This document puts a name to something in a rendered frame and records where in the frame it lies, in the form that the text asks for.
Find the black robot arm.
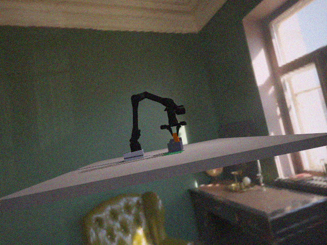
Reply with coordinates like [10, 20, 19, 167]
[129, 91, 185, 152]

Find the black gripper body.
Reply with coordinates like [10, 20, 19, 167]
[160, 115, 186, 129]

